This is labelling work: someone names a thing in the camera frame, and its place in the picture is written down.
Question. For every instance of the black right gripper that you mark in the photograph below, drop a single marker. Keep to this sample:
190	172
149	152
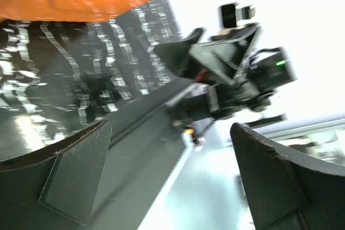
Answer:
215	63

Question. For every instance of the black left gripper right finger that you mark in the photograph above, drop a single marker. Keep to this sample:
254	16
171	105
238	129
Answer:
287	189

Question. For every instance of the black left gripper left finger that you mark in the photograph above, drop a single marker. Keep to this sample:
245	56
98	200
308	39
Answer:
55	187

